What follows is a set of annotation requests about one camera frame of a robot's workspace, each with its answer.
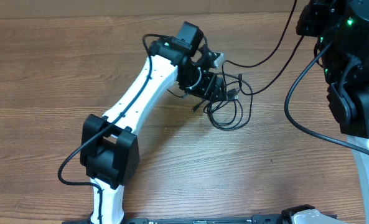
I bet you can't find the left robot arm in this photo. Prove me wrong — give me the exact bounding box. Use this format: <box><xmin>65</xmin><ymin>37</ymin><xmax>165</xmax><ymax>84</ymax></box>
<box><xmin>80</xmin><ymin>22</ymin><xmax>228</xmax><ymax>223</ymax></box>

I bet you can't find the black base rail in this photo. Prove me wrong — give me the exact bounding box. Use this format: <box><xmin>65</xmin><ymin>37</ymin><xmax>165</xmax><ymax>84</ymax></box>
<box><xmin>62</xmin><ymin>205</ymin><xmax>339</xmax><ymax>224</ymax></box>

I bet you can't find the short black USB cable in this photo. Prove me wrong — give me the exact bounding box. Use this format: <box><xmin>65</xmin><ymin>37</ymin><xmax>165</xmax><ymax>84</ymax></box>
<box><xmin>202</xmin><ymin>73</ymin><xmax>254</xmax><ymax>131</ymax></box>

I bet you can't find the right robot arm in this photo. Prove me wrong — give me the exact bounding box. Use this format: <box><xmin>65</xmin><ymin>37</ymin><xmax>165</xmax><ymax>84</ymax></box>
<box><xmin>296</xmin><ymin>0</ymin><xmax>369</xmax><ymax>223</ymax></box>

